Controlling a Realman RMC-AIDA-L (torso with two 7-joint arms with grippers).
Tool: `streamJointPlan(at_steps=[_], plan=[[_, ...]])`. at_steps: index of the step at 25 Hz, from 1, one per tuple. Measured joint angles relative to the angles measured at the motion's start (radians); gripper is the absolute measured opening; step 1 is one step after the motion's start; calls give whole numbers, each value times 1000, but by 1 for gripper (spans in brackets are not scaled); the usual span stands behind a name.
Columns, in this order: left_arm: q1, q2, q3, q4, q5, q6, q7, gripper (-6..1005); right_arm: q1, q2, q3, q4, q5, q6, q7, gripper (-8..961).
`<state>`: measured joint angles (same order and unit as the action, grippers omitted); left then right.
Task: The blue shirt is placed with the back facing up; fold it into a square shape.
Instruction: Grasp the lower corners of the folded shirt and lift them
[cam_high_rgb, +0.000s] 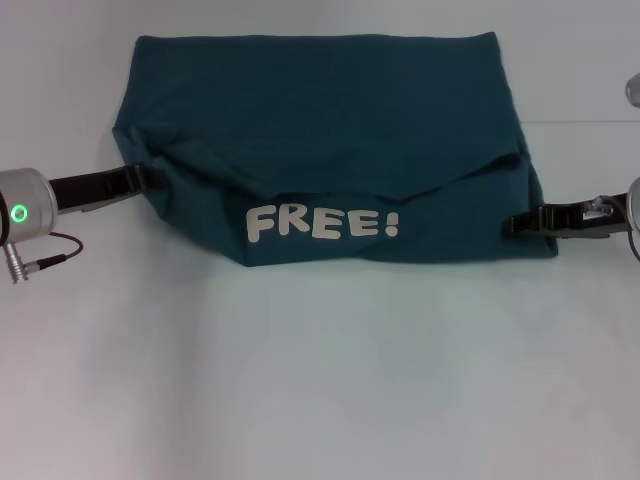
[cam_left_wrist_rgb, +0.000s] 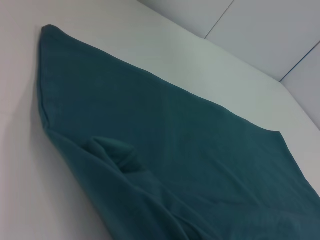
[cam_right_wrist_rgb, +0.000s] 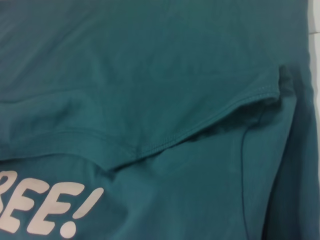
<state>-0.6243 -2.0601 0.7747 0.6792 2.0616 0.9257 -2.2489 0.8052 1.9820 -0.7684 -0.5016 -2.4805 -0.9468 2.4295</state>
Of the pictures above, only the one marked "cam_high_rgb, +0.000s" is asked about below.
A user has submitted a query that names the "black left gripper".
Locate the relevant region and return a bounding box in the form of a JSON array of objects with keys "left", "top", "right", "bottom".
[{"left": 46, "top": 164, "right": 171, "bottom": 214}]

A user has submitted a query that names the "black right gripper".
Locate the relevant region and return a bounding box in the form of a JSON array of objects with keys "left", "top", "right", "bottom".
[{"left": 507, "top": 194, "right": 633, "bottom": 241}]

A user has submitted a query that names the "left arm cable with plug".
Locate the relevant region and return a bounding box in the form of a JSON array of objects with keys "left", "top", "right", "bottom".
[{"left": 2, "top": 231, "right": 87, "bottom": 287}]

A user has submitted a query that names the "clear gripper cable plug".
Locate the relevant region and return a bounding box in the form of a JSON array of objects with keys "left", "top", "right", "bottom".
[{"left": 581, "top": 194, "right": 617, "bottom": 219}]

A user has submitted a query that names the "blue shirt with FREE print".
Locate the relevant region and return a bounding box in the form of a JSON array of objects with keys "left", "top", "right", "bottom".
[{"left": 110, "top": 32, "right": 559, "bottom": 269}]

